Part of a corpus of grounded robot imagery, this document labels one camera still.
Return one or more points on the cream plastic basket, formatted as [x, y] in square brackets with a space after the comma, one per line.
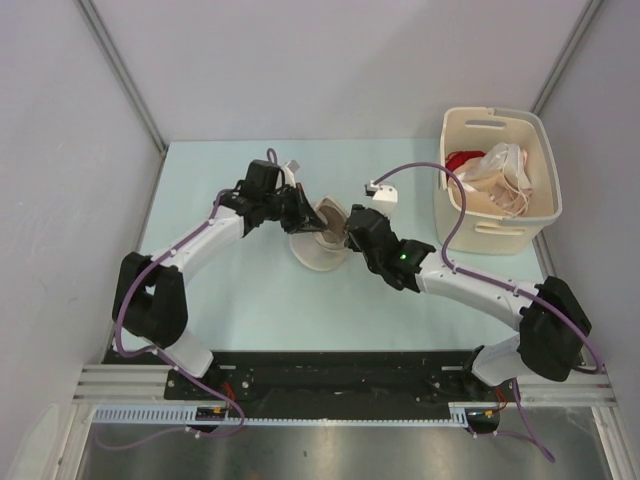
[467, 129]

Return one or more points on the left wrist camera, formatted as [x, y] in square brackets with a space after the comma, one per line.
[289, 170]

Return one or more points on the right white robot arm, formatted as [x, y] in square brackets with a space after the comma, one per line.
[550, 325]

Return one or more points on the white slotted cable duct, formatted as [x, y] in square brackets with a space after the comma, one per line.
[160, 414]

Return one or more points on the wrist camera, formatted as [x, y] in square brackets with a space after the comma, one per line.
[289, 170]
[383, 197]

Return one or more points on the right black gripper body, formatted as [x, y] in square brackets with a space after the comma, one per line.
[372, 262]

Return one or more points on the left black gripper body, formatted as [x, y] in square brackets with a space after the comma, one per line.
[283, 207]

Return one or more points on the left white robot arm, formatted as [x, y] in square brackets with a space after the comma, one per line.
[150, 309]

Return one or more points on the pile of bras in basket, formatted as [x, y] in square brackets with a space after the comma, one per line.
[495, 182]

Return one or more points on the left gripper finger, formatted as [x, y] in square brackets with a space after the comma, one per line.
[305, 212]
[307, 228]

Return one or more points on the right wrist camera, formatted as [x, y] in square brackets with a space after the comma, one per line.
[383, 197]

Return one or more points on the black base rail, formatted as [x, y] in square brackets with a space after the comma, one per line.
[374, 388]

